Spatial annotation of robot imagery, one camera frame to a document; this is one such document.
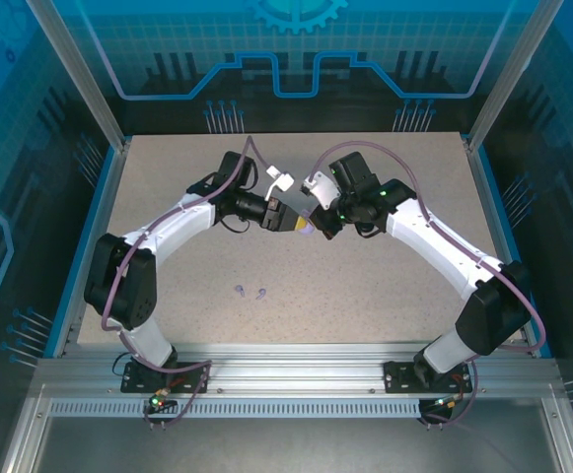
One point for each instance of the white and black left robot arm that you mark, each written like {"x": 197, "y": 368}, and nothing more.
{"x": 177, "y": 229}

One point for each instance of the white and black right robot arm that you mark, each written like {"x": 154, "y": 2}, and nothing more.
{"x": 439, "y": 246}

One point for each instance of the small LED circuit board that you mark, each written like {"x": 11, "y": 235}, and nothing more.
{"x": 159, "y": 403}
{"x": 445, "y": 404}

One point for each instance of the aluminium side rail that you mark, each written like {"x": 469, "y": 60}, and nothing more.
{"x": 96, "y": 212}
{"x": 493, "y": 217}

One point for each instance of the aluminium frame rail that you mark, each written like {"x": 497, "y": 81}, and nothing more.
{"x": 291, "y": 364}

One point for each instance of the aluminium frame post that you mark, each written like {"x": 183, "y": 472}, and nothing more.
{"x": 81, "y": 74}
{"x": 505, "y": 74}

